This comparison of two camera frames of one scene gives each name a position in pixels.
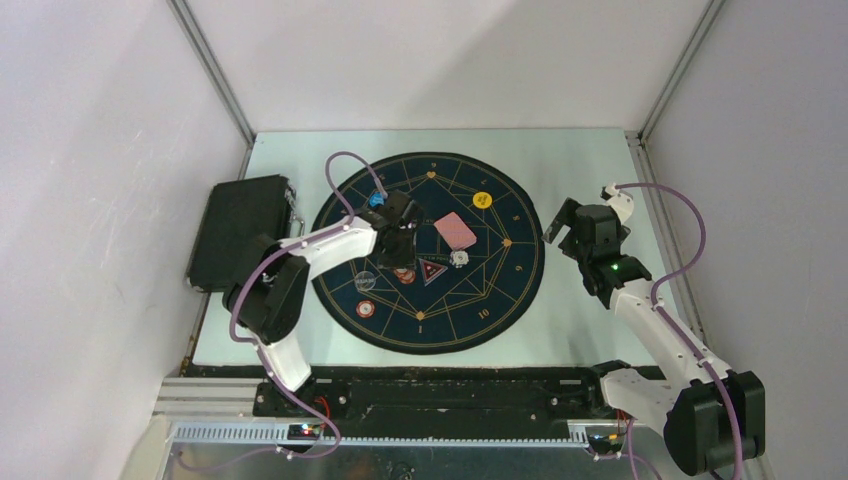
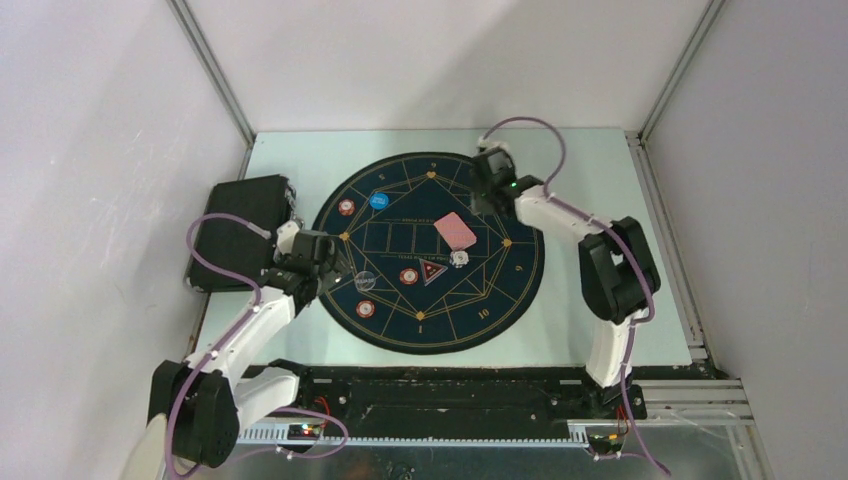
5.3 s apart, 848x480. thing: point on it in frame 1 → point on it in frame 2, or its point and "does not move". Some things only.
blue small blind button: x=376 y=198 does not move
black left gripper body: x=402 y=254 → x=333 y=268
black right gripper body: x=571 y=247 → x=481 y=192
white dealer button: x=459 y=258 does not move
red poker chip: x=365 y=308 does not move
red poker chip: x=405 y=276 does not move
